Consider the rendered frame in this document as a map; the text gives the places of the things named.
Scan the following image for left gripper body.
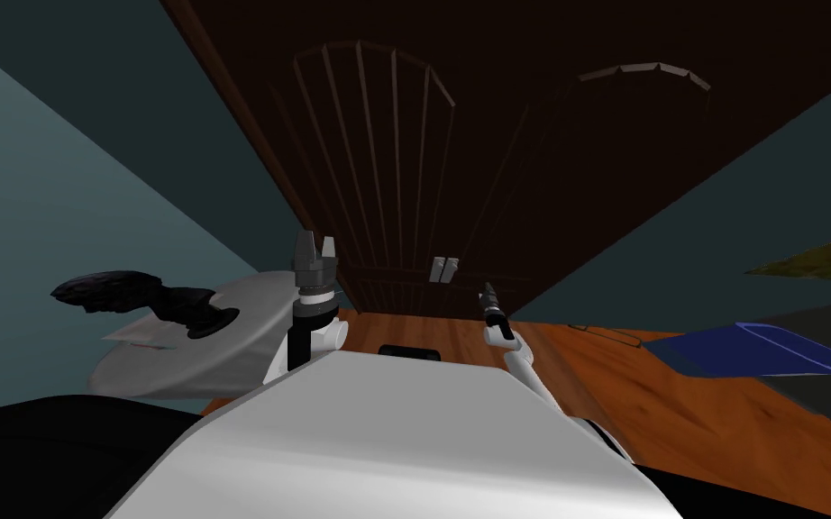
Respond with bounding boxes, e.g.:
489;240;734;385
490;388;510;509
292;259;339;291

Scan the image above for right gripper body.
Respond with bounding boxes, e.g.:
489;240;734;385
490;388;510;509
478;281;507;323

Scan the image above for dark cupboard door with slats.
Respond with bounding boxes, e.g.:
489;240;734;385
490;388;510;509
173;0;553;318

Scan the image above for dark brown wooden cupboard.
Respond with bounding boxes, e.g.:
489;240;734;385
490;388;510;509
159;0;831;323

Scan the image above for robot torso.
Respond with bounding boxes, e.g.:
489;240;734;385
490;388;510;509
101;344;685;519

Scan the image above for plain dark cupboard door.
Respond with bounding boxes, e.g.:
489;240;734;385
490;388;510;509
443;0;831;323

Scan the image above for blue box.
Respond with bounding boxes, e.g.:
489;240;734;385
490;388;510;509
641;321;831;379

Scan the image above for green yellow picture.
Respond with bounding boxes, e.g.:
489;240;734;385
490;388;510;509
744;230;831;283

